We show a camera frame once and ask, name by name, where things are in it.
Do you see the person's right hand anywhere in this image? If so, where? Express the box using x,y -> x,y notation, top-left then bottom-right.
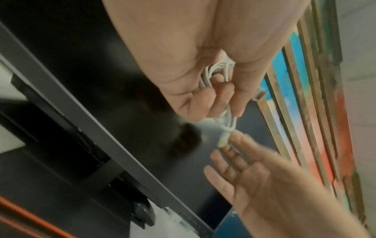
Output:
203,130 -> 371,238

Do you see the person's left hand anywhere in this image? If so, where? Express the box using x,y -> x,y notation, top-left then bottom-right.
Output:
101,0 -> 312,122

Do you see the navy blue drawer unit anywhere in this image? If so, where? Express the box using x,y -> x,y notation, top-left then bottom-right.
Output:
215,206 -> 246,236

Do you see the white cable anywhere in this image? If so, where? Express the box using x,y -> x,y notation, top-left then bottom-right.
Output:
199,58 -> 269,149

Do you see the black computer monitor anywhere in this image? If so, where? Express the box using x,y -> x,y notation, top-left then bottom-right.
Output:
0,0 -> 280,238

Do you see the small black oval device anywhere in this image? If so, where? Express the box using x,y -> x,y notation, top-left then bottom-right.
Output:
132,200 -> 157,230

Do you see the black red-striped monitor stand base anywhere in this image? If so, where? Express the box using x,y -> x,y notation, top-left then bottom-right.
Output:
0,72 -> 155,238

